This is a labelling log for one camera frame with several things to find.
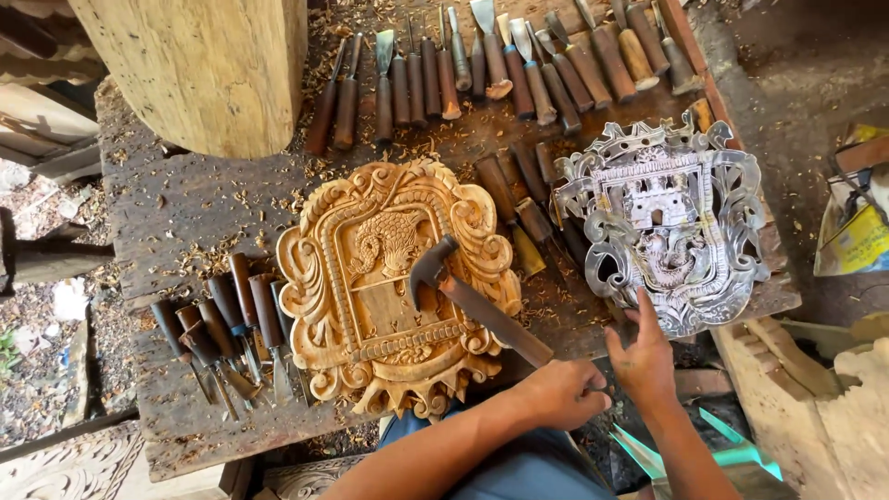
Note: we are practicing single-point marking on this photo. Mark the person's right hand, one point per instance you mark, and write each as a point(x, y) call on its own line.
point(646, 368)

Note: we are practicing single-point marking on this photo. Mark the person's left hand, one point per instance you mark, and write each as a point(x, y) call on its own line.
point(559, 396)

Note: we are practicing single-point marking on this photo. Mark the person's left fingers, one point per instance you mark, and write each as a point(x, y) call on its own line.
point(590, 392)

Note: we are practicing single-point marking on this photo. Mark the silver metal crest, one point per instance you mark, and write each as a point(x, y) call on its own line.
point(667, 222)

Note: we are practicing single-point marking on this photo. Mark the person's blue trousers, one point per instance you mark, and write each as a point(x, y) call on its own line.
point(514, 472)

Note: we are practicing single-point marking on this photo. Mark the teal shiny sheet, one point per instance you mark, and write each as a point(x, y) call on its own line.
point(736, 455)

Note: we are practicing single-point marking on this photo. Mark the pale carved wood blocks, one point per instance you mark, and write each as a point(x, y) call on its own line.
point(819, 416)

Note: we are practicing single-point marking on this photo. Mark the carved wooden crest panel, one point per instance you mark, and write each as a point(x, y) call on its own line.
point(361, 305)

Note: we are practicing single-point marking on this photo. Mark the small carved wood panel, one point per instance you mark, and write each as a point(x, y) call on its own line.
point(312, 478)

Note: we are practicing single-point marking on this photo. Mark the yellow plastic bag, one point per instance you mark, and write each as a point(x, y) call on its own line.
point(858, 236)

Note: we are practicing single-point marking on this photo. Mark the large pale wooden log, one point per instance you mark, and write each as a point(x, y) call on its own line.
point(201, 69)

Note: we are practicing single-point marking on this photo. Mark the carved grey wood panel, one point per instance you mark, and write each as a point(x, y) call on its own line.
point(69, 465)

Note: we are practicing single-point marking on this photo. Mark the dark wooden beam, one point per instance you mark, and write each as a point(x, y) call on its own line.
point(48, 260)

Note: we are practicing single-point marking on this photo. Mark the stack of weathered wooden planks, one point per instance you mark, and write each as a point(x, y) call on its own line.
point(41, 83)

